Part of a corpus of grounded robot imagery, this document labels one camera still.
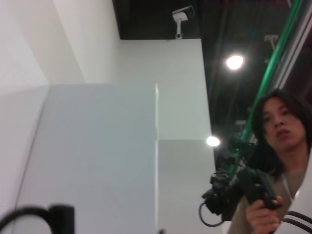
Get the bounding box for person hand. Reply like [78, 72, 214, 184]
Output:
[246, 195, 285, 234]

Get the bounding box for black handheld control device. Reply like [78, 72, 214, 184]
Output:
[201, 168, 282, 221]

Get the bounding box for black glasses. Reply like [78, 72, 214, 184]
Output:
[0, 205, 76, 234]

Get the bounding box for person beige jacket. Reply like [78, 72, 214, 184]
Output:
[226, 146, 312, 234]

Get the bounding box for round ceiling light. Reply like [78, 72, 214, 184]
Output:
[206, 135, 221, 148]
[225, 55, 245, 71]

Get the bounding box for person head dark hair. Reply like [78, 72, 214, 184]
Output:
[251, 88, 312, 181]

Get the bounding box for green ceiling pipe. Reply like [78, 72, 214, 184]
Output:
[229, 0, 304, 176]

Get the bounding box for black control device cable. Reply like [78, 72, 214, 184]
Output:
[199, 201, 226, 227]

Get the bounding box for grey ceiling hanger bracket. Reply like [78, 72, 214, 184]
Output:
[264, 34, 279, 49]
[234, 119, 247, 132]

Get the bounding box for grey ceiling rail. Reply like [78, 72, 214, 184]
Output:
[275, 0, 312, 91]

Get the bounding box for white security camera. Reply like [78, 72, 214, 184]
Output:
[171, 4, 196, 40]

